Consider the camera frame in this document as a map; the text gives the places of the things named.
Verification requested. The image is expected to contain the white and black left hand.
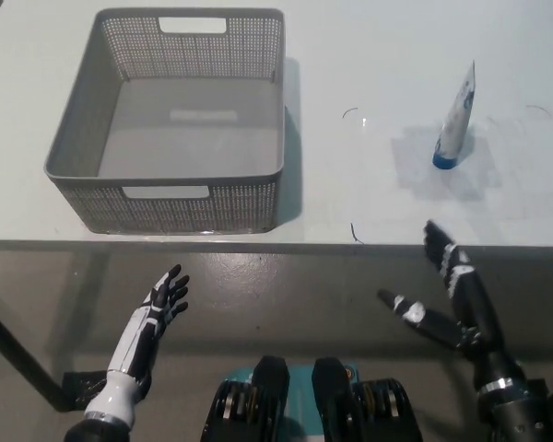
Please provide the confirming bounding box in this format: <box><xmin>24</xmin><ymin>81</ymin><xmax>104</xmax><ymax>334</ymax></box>
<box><xmin>83</xmin><ymin>263</ymin><xmax>191</xmax><ymax>427</ymax></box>

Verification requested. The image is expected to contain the black right hand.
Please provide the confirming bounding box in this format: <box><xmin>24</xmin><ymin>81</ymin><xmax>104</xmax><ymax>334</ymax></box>
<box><xmin>377</xmin><ymin>219</ymin><xmax>526</xmax><ymax>392</ymax></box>

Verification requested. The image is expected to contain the white shampoo tube blue cap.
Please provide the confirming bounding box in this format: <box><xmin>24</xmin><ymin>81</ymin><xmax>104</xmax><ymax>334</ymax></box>
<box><xmin>431</xmin><ymin>59</ymin><xmax>478</xmax><ymax>170</ymax></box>

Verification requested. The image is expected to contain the black floor foot plate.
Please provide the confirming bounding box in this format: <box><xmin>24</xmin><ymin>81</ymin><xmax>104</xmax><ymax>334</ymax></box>
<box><xmin>62</xmin><ymin>367</ymin><xmax>116</xmax><ymax>412</ymax></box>
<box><xmin>523</xmin><ymin>377</ymin><xmax>553</xmax><ymax>418</ymax></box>

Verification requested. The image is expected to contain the black table leg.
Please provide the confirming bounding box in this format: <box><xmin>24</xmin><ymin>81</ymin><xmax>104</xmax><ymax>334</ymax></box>
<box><xmin>0</xmin><ymin>297</ymin><xmax>73</xmax><ymax>412</ymax></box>

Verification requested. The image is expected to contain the grey perforated plastic basket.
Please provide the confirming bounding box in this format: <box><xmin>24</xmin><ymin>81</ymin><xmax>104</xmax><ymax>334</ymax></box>
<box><xmin>43</xmin><ymin>7</ymin><xmax>287</xmax><ymax>235</ymax></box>

